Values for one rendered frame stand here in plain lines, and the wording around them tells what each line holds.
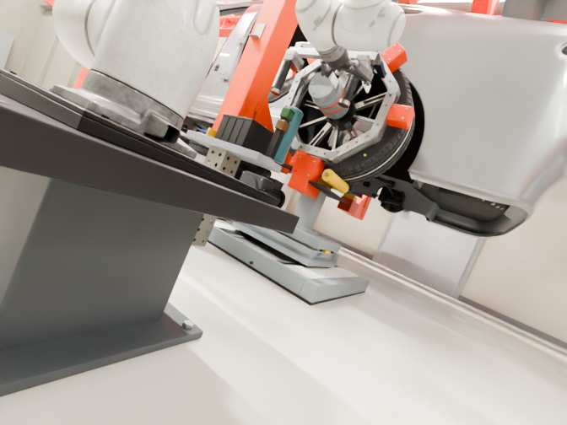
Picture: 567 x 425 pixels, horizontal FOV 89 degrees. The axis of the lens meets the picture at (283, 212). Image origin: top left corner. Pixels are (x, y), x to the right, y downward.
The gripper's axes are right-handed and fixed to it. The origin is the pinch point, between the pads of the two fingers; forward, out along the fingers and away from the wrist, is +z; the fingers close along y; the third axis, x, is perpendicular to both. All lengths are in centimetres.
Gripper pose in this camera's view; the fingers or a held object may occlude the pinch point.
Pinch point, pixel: (351, 85)
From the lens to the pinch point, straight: 123.5
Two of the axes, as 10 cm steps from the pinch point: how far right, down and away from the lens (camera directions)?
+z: 4.8, 1.8, 8.6
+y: 7.8, 3.5, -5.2
